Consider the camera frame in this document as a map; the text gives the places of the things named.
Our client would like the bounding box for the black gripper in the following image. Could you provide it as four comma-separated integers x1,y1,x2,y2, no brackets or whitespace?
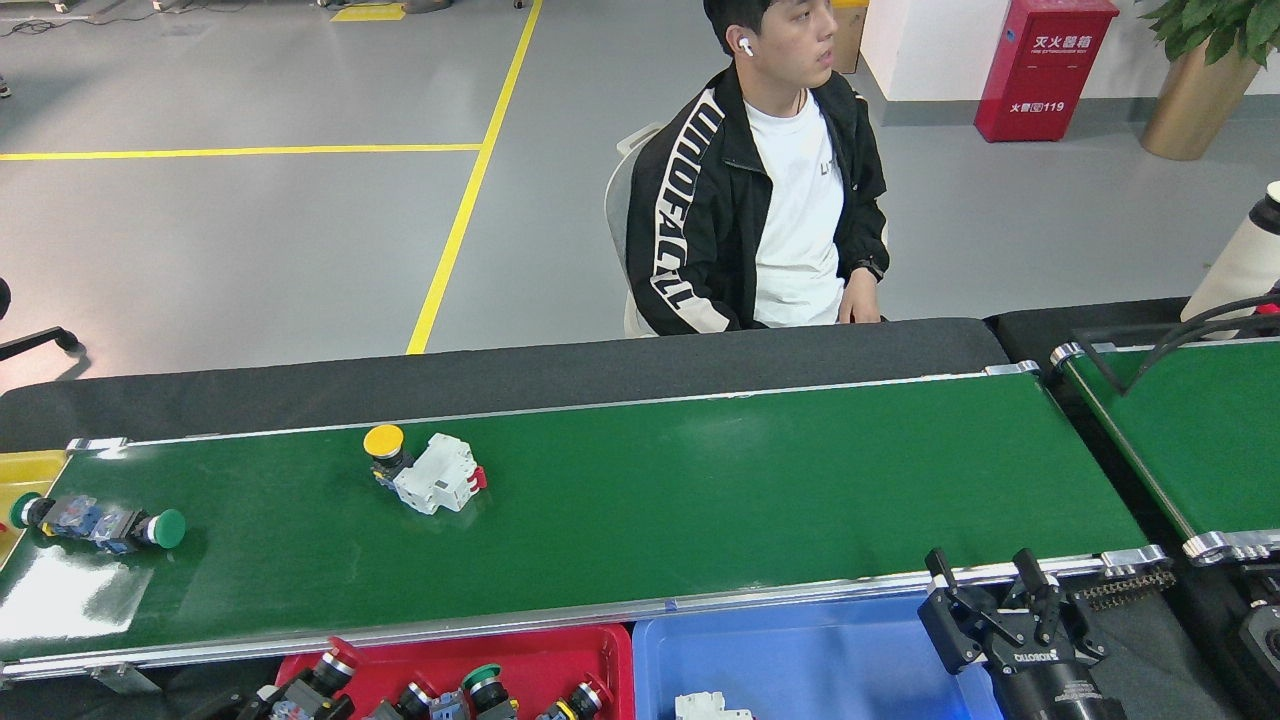
918,548,1126,720

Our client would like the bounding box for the white circuit breaker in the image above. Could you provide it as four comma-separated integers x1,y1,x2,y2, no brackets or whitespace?
675,692,753,720
393,433,489,516

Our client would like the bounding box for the green push button switch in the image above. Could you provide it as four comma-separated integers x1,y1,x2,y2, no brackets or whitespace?
88,505,187,556
462,663,518,720
10,491,101,541

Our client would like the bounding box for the yellow push button switch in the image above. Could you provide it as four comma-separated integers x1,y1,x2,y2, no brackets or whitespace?
362,424,413,489

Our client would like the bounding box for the blue plastic tray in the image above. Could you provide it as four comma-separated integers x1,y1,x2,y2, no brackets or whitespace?
632,592,1004,720

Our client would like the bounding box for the green conveyor belt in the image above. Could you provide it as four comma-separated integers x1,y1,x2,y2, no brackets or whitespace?
0,360,1171,686
1050,335,1280,568

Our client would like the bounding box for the red plastic tray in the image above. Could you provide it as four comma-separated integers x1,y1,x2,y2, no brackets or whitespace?
275,623,635,720

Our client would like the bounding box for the yellow plastic tray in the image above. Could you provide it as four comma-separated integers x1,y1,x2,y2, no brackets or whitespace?
0,450,69,571

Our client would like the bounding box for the person's left hand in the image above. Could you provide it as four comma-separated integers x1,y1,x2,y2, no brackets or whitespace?
838,270,883,326

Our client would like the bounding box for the black joystick controller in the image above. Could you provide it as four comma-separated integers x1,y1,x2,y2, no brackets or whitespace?
1240,600,1280,691

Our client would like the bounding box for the white cylinder with black band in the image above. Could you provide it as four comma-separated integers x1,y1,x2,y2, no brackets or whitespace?
1180,180,1280,341

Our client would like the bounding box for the person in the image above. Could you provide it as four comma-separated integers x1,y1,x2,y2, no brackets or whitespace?
625,0,891,336

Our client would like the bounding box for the red fire extinguisher box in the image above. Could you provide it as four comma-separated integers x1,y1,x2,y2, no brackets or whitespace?
975,0,1119,143

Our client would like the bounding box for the green plant in gold pot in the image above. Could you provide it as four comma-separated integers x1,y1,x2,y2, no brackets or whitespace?
1138,0,1280,163

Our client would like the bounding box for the grey padded chair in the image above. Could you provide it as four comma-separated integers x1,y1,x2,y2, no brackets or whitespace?
604,122,666,338

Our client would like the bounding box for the brown cardboard box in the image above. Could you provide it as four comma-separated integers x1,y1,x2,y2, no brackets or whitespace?
830,0,869,74

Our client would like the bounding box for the black office chair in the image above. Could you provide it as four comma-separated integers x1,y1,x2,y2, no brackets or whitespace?
0,275,81,363

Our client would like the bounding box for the black drive chain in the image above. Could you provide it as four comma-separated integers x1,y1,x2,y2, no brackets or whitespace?
1075,568,1179,611

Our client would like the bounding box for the black bent cable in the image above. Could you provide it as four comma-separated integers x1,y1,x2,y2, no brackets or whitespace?
1075,290,1280,396

